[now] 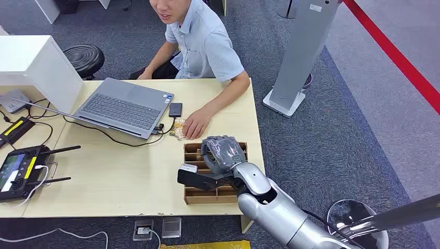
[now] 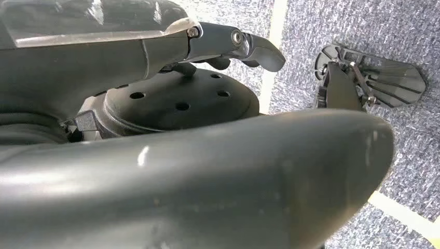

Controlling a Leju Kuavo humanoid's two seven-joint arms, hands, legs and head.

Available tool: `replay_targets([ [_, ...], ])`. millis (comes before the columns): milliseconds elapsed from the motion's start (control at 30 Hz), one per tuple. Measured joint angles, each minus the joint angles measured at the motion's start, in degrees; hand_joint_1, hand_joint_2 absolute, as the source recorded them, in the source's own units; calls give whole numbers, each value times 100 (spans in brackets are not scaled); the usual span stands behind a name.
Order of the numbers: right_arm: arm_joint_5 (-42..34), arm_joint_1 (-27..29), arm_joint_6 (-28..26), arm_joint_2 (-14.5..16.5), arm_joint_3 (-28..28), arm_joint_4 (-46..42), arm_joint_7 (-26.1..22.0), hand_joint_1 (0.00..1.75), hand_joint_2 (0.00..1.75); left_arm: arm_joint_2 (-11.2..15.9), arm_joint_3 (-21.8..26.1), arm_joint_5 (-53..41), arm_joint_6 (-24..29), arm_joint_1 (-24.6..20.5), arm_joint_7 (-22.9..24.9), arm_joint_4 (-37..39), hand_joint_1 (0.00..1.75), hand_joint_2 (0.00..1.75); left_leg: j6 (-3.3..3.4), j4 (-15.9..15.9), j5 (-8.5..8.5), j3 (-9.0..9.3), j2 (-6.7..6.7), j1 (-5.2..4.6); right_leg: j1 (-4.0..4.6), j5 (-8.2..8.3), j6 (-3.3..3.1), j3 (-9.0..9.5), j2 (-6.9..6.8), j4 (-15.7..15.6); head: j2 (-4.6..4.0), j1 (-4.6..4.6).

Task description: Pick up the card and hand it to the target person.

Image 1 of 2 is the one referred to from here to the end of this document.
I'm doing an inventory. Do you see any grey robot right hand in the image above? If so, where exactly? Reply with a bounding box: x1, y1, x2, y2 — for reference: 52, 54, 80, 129
200, 135, 247, 176

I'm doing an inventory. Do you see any person's left hand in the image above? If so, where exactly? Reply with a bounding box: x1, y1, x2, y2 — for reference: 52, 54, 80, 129
182, 107, 214, 141

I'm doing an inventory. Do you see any brown compartment card box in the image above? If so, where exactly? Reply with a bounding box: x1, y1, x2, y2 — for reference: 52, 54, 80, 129
183, 141, 249, 206

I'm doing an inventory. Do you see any person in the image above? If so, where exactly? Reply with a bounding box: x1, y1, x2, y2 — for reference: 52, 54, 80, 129
130, 0, 251, 141

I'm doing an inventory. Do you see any golden foil packet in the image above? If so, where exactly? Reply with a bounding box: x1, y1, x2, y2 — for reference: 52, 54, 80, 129
170, 118, 187, 141

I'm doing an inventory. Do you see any black external drive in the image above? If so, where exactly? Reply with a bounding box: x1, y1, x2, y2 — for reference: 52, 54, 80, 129
168, 102, 184, 119

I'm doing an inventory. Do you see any metal floor socket cover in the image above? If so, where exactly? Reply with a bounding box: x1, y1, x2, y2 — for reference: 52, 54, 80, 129
161, 216, 182, 239

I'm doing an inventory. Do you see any yellow bag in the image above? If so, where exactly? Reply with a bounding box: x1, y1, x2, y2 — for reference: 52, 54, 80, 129
159, 240, 252, 249

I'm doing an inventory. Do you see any grey open laptop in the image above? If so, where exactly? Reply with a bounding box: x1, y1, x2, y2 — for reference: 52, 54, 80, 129
11, 77, 175, 140

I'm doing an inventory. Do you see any floor socket with plug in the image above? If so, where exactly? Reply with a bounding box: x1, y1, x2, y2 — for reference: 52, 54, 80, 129
132, 218, 155, 242

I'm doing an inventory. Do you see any silver pillar stand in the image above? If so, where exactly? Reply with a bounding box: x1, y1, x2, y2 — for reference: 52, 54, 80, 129
263, 0, 341, 119

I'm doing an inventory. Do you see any chrome round stool base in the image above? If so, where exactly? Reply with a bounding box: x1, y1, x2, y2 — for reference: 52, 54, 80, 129
325, 199, 390, 249

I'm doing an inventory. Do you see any black round stool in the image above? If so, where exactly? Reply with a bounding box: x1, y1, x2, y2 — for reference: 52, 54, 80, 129
63, 44, 106, 80

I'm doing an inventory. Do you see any silver metal bar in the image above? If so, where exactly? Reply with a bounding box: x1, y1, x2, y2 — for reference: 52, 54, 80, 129
331, 193, 440, 241

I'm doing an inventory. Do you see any red barrier strip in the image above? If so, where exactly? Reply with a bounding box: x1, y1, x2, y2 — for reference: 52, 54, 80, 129
343, 0, 440, 116

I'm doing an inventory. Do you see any black remote controller with antennas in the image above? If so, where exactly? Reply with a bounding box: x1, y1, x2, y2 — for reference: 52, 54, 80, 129
0, 144, 82, 204

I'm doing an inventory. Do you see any black device with yellow stripe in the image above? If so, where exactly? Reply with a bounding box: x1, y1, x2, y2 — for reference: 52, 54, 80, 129
0, 117, 36, 149

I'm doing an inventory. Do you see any small grey flat device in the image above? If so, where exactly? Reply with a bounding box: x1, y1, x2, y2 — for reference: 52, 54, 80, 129
0, 90, 32, 115

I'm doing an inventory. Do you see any white furniture panel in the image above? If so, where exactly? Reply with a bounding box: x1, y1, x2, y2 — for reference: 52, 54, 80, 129
34, 0, 112, 24

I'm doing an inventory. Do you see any black wrist camera with pale box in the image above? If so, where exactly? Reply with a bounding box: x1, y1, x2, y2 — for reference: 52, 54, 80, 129
177, 163, 239, 192

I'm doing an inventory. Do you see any black laptop cable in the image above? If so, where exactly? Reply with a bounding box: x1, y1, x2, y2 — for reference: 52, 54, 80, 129
62, 115, 176, 148

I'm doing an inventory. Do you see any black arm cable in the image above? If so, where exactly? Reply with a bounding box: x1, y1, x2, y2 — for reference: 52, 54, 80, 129
302, 208, 366, 249

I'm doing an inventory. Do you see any white floor cable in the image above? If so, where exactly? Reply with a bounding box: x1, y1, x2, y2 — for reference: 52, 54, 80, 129
0, 227, 109, 249

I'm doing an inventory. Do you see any white controller cable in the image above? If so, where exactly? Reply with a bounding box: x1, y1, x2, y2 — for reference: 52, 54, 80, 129
15, 164, 50, 208

